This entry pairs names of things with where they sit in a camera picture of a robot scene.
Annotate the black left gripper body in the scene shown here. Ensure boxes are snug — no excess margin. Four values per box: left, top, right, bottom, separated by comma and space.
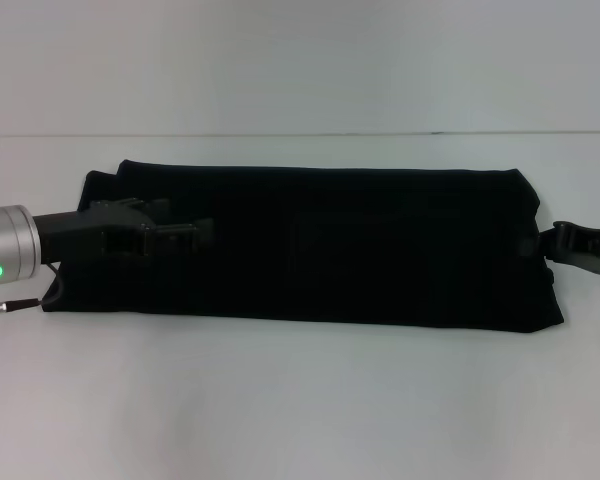
32, 197, 154, 265

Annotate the black shirt with FREE print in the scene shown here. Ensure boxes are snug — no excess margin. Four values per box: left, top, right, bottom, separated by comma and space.
40, 158, 566, 335

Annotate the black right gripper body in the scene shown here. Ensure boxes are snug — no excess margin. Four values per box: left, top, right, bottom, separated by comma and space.
552, 219, 600, 277

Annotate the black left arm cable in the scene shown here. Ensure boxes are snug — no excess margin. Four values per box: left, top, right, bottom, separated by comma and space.
0, 263, 64, 326

